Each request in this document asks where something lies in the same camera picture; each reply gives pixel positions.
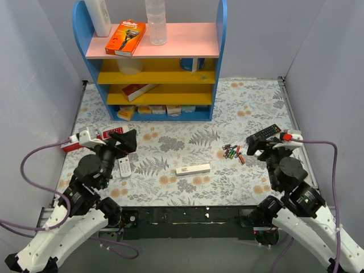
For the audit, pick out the white cup on shelf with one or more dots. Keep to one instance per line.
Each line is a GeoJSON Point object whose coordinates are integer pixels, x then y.
{"type": "Point", "coordinates": [130, 66]}

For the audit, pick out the white tall bottle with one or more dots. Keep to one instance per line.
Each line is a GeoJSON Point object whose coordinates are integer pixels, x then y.
{"type": "Point", "coordinates": [100, 17]}

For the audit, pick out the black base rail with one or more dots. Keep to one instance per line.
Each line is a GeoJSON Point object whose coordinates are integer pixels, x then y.
{"type": "Point", "coordinates": [179, 222]}

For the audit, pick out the clear plastic bottle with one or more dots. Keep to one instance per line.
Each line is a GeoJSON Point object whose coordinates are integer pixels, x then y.
{"type": "Point", "coordinates": [156, 16]}

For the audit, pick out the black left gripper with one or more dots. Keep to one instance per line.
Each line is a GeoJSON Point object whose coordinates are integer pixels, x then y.
{"type": "Point", "coordinates": [114, 145]}

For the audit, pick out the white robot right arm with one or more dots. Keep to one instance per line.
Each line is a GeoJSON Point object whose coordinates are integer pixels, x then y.
{"type": "Point", "coordinates": [301, 211]}

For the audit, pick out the white remote on table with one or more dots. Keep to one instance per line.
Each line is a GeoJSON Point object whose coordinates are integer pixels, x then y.
{"type": "Point", "coordinates": [124, 166]}

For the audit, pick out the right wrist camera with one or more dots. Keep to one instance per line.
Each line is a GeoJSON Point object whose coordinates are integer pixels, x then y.
{"type": "Point", "coordinates": [289, 140]}

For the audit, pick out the red white box on shelf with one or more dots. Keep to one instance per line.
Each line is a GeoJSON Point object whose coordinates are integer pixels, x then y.
{"type": "Point", "coordinates": [133, 91]}

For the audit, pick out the black tv remote control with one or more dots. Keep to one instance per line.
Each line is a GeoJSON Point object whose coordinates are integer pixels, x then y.
{"type": "Point", "coordinates": [266, 133]}

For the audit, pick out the red white calculator remote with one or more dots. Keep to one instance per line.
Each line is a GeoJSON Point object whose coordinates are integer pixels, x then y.
{"type": "Point", "coordinates": [120, 130]}

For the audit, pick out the blue white can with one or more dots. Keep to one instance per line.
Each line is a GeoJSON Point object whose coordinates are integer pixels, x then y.
{"type": "Point", "coordinates": [192, 64]}

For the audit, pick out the white slim remote control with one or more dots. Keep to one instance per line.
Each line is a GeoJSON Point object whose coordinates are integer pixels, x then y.
{"type": "Point", "coordinates": [191, 170]}

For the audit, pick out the blue wooden shelf unit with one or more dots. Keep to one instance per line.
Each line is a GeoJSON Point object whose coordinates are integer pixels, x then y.
{"type": "Point", "coordinates": [175, 86]}

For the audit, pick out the orange razor box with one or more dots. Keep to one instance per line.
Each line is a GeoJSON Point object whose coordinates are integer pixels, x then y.
{"type": "Point", "coordinates": [126, 38]}

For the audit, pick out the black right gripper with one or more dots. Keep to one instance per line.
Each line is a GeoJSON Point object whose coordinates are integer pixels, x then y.
{"type": "Point", "coordinates": [261, 145]}

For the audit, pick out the red white toothpaste box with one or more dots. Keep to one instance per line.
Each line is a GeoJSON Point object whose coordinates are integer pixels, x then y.
{"type": "Point", "coordinates": [68, 147]}

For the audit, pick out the pile of aaa batteries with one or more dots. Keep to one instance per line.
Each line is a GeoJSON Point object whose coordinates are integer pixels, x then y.
{"type": "Point", "coordinates": [233, 152]}

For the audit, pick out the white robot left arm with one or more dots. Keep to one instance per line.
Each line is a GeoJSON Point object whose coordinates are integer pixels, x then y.
{"type": "Point", "coordinates": [80, 211]}

